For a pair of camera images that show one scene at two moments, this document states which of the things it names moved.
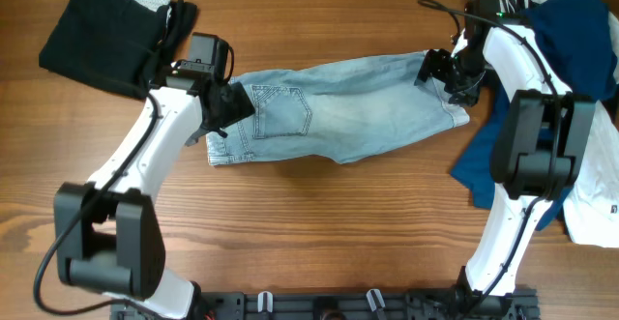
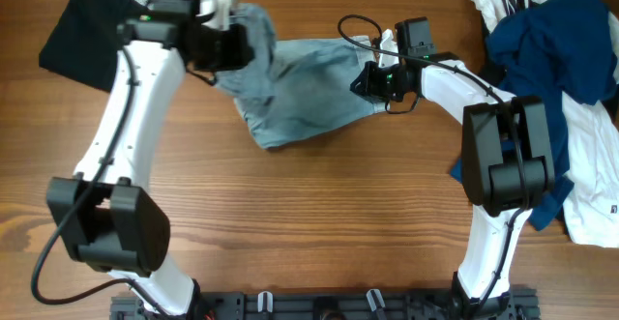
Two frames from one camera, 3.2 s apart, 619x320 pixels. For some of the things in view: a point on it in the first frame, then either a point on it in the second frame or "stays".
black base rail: (342, 305) stays
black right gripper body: (460, 76) -> (384, 85)
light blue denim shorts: (332, 111) -> (288, 85)
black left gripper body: (234, 107) -> (219, 49)
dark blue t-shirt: (574, 30) stays
